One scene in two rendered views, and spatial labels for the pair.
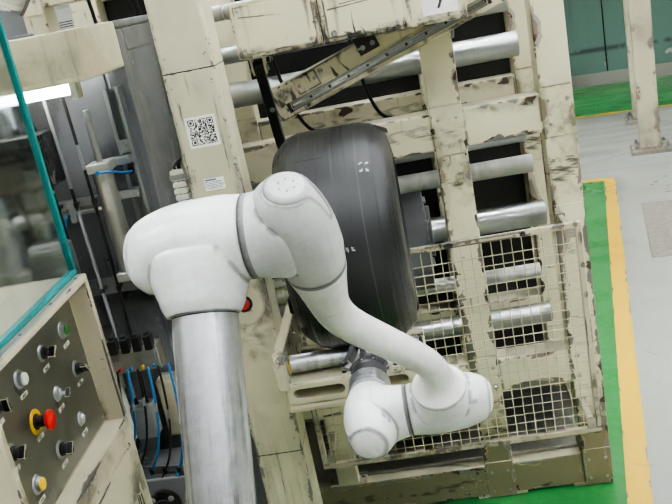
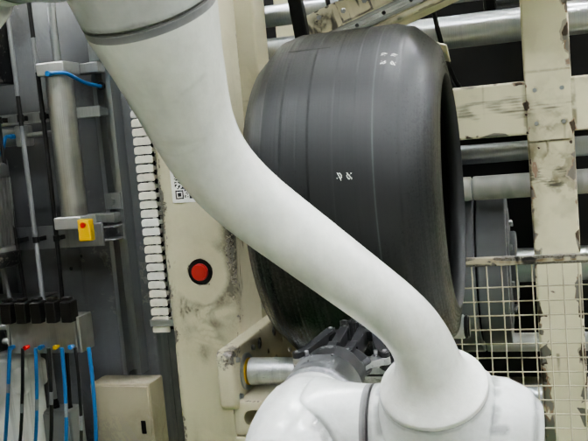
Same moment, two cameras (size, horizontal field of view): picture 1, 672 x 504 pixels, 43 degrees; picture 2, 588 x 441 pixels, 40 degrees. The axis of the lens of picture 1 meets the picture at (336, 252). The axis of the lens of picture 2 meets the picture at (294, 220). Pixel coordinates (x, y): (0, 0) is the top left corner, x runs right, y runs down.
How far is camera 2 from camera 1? 0.90 m
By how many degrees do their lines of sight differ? 16
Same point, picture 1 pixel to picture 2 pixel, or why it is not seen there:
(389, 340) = (318, 241)
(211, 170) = not seen: hidden behind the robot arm
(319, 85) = (370, 11)
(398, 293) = (416, 264)
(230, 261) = not seen: outside the picture
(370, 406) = (295, 407)
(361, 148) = (391, 38)
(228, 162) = not seen: hidden behind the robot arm
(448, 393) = (446, 399)
